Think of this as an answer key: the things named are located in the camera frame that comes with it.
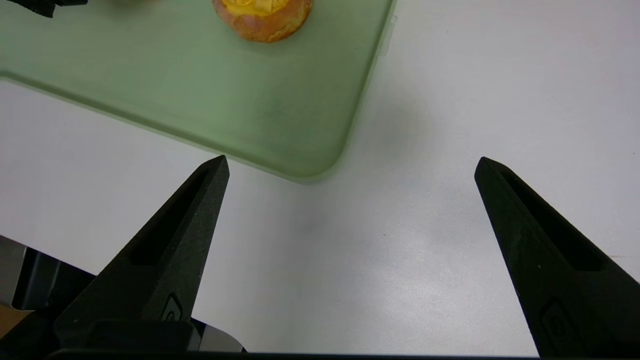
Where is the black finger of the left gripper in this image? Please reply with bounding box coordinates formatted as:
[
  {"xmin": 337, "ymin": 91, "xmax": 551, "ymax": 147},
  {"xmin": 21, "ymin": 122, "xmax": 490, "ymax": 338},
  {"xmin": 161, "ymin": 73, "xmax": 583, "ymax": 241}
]
[{"xmin": 7, "ymin": 0, "xmax": 89, "ymax": 19}]

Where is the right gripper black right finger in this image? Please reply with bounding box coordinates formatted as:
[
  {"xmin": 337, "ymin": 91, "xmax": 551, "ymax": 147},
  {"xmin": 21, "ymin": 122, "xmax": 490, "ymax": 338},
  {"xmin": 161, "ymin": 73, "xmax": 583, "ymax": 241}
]
[{"xmin": 474, "ymin": 156, "xmax": 640, "ymax": 360}]

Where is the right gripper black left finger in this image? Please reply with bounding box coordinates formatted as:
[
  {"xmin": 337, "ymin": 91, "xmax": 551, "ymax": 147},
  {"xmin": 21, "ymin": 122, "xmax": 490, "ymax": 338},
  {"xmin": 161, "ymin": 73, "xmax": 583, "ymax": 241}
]
[{"xmin": 54, "ymin": 154, "xmax": 231, "ymax": 352}]

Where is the cream puff pastry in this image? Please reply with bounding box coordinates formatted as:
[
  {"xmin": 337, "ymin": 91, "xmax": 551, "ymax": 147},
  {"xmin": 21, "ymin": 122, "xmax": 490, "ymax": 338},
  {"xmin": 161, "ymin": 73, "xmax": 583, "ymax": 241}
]
[{"xmin": 212, "ymin": 0, "xmax": 315, "ymax": 44}]

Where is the light green plastic tray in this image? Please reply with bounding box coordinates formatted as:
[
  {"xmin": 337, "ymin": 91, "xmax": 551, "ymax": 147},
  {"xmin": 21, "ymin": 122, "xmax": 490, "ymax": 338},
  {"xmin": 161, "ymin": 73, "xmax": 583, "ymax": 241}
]
[{"xmin": 0, "ymin": 0, "xmax": 398, "ymax": 183}]

